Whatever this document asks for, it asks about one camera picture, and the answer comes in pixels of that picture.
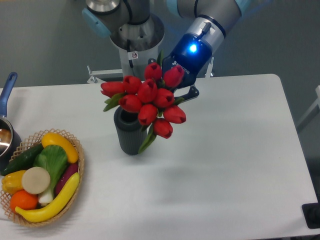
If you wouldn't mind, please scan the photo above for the woven wicker basket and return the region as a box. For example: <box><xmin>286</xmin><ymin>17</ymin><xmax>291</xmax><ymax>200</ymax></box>
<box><xmin>0</xmin><ymin>129</ymin><xmax>84</xmax><ymax>227</ymax></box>

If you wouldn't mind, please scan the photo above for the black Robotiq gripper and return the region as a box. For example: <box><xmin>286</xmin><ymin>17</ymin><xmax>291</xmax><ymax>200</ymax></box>
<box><xmin>147</xmin><ymin>33</ymin><xmax>212</xmax><ymax>103</ymax></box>

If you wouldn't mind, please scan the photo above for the purple sweet potato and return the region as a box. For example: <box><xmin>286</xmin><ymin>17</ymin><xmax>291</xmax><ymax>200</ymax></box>
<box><xmin>54</xmin><ymin>163</ymin><xmax>78</xmax><ymax>196</ymax></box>

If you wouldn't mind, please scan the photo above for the beige round disc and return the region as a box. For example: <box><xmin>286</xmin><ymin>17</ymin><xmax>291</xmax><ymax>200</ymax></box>
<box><xmin>21</xmin><ymin>167</ymin><xmax>51</xmax><ymax>195</ymax></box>

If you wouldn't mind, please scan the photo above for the yellow banana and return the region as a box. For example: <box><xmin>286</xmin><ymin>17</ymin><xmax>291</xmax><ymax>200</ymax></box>
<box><xmin>15</xmin><ymin>172</ymin><xmax>80</xmax><ymax>223</ymax></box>

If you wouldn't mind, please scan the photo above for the green bok choy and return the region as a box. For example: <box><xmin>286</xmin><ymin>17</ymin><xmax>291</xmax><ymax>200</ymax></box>
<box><xmin>33</xmin><ymin>145</ymin><xmax>68</xmax><ymax>206</ymax></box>

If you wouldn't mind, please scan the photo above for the yellow squash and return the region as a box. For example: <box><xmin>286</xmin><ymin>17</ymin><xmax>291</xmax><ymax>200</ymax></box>
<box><xmin>41</xmin><ymin>132</ymin><xmax>79</xmax><ymax>164</ymax></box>

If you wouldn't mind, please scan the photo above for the orange fruit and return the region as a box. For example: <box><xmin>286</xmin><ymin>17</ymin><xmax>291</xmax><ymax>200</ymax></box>
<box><xmin>10</xmin><ymin>190</ymin><xmax>38</xmax><ymax>212</ymax></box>

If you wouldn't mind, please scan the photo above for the dark grey ribbed vase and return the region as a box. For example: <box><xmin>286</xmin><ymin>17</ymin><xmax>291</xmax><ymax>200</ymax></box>
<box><xmin>113</xmin><ymin>107</ymin><xmax>147</xmax><ymax>156</ymax></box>

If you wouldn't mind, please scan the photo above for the yellow bell pepper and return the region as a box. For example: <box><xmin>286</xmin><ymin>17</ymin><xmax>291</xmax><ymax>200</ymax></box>
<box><xmin>1</xmin><ymin>170</ymin><xmax>26</xmax><ymax>195</ymax></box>

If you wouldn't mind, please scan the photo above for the black device at edge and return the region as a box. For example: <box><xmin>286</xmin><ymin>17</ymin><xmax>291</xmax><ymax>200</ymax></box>
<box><xmin>302</xmin><ymin>202</ymin><xmax>320</xmax><ymax>229</ymax></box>

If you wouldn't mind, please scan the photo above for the green cucumber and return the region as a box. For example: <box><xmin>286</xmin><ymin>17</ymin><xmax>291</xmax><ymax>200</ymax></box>
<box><xmin>0</xmin><ymin>144</ymin><xmax>44</xmax><ymax>176</ymax></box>

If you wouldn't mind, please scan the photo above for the white furniture at right edge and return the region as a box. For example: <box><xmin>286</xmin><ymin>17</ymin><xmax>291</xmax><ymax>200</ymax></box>
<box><xmin>296</xmin><ymin>85</ymin><xmax>320</xmax><ymax>134</ymax></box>

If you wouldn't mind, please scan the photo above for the blue handled saucepan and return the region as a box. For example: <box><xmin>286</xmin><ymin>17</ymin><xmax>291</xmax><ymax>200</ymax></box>
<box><xmin>0</xmin><ymin>72</ymin><xmax>22</xmax><ymax>171</ymax></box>

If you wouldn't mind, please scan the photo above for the red tulip bouquet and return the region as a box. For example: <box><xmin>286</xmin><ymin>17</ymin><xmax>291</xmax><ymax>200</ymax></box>
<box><xmin>100</xmin><ymin>52</ymin><xmax>187</xmax><ymax>154</ymax></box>

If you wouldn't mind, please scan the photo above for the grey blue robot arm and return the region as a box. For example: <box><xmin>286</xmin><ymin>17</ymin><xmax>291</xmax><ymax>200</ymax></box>
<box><xmin>82</xmin><ymin>0</ymin><xmax>250</xmax><ymax>101</ymax></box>

